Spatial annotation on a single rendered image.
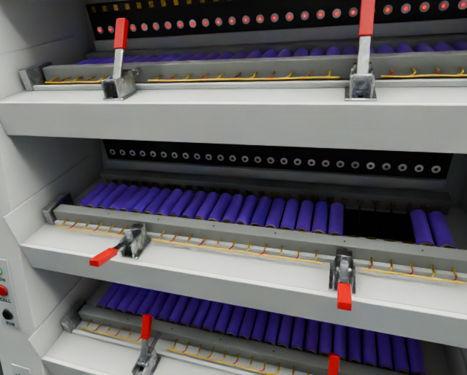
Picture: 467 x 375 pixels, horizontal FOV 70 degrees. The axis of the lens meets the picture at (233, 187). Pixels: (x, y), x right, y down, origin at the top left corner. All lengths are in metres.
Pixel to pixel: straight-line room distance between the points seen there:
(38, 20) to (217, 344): 0.55
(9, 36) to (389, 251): 0.55
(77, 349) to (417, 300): 0.51
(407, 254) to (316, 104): 0.20
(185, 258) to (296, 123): 0.22
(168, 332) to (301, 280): 0.26
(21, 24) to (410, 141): 0.51
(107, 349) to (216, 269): 0.28
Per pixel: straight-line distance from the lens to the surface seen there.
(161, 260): 0.45
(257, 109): 0.34
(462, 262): 0.43
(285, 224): 0.44
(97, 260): 0.41
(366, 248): 0.41
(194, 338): 0.57
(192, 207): 0.49
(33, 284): 0.61
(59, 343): 0.68
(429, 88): 0.38
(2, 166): 0.55
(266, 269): 0.41
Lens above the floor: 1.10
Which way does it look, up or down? 16 degrees down
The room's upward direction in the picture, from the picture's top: straight up
